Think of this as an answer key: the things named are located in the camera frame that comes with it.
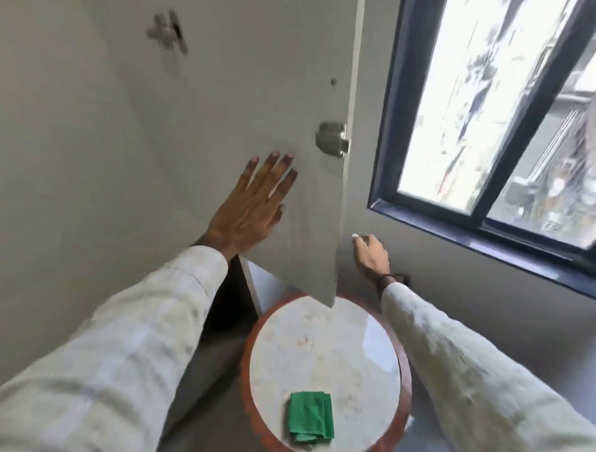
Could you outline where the green folded cloth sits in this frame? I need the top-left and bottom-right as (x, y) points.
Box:
(287, 391), (335, 443)

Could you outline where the black wrist band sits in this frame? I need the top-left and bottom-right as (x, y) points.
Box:
(376, 273), (411, 300)

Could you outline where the silver door latch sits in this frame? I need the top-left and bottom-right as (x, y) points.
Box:
(315, 120), (351, 158)

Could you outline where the person's left hand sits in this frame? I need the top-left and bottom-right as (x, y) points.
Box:
(205, 150), (299, 260)

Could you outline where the silver door hinge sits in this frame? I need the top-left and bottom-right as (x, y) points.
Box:
(145, 9), (190, 57)

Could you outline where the round marble top table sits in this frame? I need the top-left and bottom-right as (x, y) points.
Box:
(239, 292), (413, 452)

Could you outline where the white cabinet door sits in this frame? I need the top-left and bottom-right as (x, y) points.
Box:
(100, 0), (367, 309)

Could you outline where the person's right forearm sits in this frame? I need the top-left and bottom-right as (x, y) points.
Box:
(380, 281), (596, 452)

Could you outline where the person's left forearm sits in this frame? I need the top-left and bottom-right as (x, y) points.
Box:
(0, 245), (229, 452)

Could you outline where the person's right hand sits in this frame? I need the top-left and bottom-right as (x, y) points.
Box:
(351, 233), (392, 287)

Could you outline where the dark blue framed window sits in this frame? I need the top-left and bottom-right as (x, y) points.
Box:
(367, 0), (596, 300)

